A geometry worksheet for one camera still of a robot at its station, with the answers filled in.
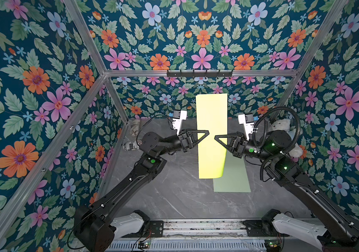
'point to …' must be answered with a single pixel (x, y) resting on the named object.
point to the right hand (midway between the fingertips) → (217, 137)
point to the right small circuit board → (272, 244)
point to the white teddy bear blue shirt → (285, 124)
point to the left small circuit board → (143, 244)
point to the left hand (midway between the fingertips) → (207, 137)
